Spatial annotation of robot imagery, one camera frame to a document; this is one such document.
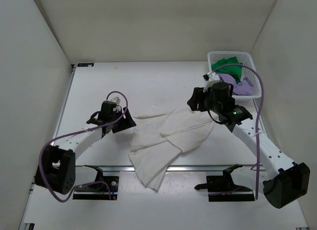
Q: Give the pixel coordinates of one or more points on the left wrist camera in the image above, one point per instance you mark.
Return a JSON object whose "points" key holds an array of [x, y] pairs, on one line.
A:
{"points": [[117, 101]]}

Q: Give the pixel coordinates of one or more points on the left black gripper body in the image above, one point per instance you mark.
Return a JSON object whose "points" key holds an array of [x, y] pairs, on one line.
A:
{"points": [[124, 122]]}

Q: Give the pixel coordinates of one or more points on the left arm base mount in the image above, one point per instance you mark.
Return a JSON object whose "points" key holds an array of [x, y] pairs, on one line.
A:
{"points": [[92, 183]]}

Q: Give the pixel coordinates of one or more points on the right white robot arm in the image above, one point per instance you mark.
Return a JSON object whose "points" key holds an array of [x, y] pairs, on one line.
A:
{"points": [[284, 182]]}

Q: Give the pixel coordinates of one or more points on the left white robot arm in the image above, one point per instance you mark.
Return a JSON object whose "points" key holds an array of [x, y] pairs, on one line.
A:
{"points": [[58, 161]]}

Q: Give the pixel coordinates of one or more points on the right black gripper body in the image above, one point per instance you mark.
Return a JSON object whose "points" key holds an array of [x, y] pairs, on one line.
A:
{"points": [[198, 100]]}

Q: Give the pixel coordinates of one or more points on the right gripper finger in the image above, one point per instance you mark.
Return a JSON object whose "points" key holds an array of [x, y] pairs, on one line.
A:
{"points": [[200, 95], [193, 103]]}

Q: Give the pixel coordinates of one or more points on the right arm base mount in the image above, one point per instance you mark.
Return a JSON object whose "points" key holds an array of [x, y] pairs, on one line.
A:
{"points": [[223, 189]]}

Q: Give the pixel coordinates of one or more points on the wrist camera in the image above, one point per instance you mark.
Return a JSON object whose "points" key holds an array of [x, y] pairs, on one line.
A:
{"points": [[211, 78], [117, 101]]}

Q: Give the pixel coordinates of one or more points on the green t-shirt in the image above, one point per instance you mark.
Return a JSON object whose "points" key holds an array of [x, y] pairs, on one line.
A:
{"points": [[234, 71]]}

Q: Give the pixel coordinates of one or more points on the white plastic basket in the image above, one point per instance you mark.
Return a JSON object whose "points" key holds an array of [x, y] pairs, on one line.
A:
{"points": [[245, 59]]}

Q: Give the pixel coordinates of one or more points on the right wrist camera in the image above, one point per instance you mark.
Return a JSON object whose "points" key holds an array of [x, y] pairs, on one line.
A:
{"points": [[211, 78]]}

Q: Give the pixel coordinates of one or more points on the purple t-shirt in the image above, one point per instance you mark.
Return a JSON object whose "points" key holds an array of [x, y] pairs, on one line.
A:
{"points": [[244, 87]]}

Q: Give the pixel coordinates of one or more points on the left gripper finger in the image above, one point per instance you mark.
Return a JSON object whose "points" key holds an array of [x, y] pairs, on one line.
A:
{"points": [[120, 126], [127, 121]]}

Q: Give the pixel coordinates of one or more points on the cream white t-shirt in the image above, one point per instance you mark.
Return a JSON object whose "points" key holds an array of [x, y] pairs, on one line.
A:
{"points": [[163, 135]]}

